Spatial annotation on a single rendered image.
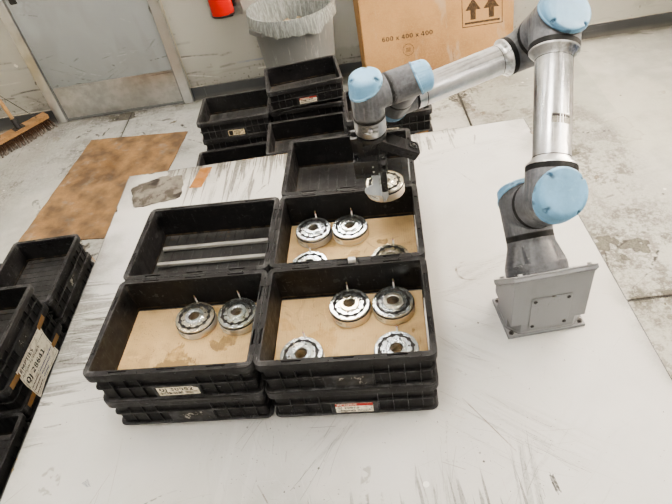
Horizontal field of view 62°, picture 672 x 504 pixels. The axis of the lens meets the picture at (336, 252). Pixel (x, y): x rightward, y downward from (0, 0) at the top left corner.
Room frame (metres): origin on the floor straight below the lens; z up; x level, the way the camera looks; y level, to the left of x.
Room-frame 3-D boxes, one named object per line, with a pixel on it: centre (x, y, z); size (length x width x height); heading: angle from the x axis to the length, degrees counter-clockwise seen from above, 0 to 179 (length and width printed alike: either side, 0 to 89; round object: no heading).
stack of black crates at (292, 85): (2.83, -0.01, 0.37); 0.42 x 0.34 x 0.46; 84
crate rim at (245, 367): (0.92, 0.40, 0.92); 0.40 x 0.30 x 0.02; 80
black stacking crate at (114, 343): (0.92, 0.40, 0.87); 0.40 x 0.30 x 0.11; 80
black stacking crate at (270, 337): (0.86, 0.01, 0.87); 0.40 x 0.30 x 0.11; 80
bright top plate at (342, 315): (0.93, -0.01, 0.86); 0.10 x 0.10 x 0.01
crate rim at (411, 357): (0.86, 0.01, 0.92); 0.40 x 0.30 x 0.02; 80
